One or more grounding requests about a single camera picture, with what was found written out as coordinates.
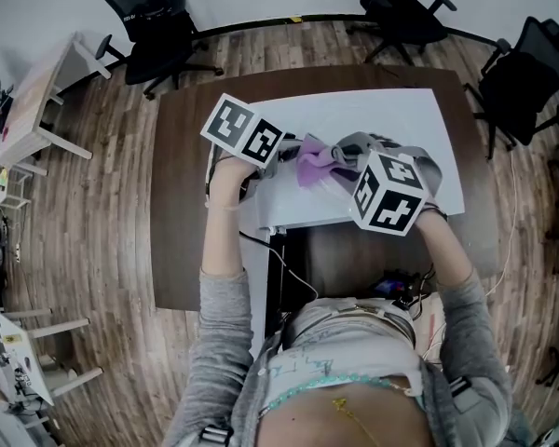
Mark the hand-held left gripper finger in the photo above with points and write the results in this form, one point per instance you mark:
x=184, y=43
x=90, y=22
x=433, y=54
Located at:
x=291, y=149

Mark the person's gray cardigan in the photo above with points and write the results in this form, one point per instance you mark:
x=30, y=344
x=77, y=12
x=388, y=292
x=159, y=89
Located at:
x=223, y=333

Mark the light wood-top table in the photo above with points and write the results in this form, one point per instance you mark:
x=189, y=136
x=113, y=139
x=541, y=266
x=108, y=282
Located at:
x=28, y=105

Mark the belt with gold buckle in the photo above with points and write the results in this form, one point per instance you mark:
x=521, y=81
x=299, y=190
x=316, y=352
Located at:
x=368, y=307

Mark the black office chair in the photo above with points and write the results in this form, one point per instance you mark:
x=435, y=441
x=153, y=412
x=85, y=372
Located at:
x=158, y=40
x=522, y=86
x=405, y=17

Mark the person's right forearm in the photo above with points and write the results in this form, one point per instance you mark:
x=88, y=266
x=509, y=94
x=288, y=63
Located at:
x=447, y=254

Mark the purple cloth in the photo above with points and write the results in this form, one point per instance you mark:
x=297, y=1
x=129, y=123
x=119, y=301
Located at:
x=314, y=166

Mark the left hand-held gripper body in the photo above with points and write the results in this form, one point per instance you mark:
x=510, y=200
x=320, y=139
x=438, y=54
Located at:
x=237, y=128

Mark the small white stand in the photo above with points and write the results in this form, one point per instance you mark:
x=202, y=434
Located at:
x=14, y=198

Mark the black waist-worn device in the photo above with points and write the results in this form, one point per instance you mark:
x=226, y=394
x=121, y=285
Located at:
x=391, y=287

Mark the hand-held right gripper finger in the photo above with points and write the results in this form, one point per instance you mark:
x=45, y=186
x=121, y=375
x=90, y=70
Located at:
x=354, y=162
x=361, y=140

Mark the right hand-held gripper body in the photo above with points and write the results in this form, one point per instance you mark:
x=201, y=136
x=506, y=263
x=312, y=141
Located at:
x=391, y=198

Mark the white board on table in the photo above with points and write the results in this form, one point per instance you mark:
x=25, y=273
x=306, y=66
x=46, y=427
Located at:
x=284, y=203

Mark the person's left forearm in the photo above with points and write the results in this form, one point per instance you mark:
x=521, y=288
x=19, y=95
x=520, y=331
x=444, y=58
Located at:
x=221, y=245

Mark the white table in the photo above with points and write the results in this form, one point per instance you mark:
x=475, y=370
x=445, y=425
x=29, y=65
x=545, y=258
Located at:
x=21, y=361

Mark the person's white printed top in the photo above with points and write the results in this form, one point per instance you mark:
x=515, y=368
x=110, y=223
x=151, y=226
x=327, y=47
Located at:
x=354, y=347

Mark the person's chest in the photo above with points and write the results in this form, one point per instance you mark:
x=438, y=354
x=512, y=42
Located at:
x=317, y=426

